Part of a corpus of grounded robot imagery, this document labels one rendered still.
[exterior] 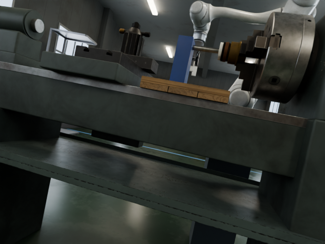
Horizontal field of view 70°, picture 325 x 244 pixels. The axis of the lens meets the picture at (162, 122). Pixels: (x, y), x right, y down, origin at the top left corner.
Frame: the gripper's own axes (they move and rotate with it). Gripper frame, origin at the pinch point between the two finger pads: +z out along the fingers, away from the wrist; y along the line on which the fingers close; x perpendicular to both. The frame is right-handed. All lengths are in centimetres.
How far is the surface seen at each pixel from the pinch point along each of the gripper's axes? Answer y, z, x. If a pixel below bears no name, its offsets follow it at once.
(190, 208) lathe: -92, 56, -24
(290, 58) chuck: -76, 7, -43
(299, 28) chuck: -76, -3, -44
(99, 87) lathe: -80, 28, 18
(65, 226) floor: -31, 111, 52
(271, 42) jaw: -76, 3, -37
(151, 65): -60, 12, 8
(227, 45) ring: -66, 2, -23
